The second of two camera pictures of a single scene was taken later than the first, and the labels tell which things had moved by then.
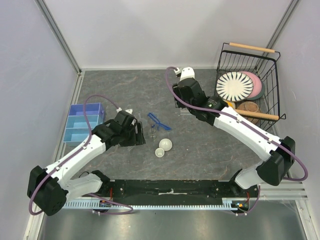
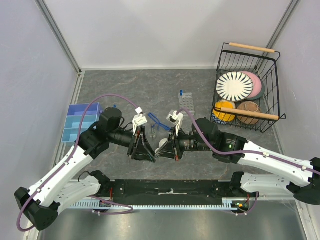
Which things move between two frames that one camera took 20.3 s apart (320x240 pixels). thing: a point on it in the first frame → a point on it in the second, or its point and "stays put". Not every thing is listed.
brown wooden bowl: [250, 106] stays put
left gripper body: [128, 136] → [133, 149]
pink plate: [257, 84] stays put
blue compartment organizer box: [77, 131] stays put
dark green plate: [260, 94] stays put
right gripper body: [179, 104] → [175, 142]
